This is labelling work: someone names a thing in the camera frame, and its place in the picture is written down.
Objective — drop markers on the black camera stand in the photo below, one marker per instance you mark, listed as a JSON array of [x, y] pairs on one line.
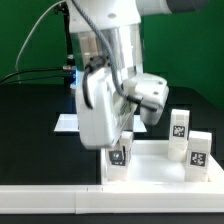
[[70, 61]]

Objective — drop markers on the white L-shaped fence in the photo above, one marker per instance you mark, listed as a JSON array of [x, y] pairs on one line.
[[185, 197]]

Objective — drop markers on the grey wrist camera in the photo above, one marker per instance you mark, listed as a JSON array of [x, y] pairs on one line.
[[153, 90]]

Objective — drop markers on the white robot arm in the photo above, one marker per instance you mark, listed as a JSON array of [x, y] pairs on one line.
[[114, 84]]

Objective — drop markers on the white sheet with tags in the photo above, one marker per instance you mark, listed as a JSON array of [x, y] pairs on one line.
[[69, 123]]

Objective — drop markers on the white square tabletop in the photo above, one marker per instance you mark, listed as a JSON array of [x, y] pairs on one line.
[[149, 163]]

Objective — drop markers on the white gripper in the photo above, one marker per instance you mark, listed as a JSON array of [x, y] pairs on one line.
[[102, 126]]

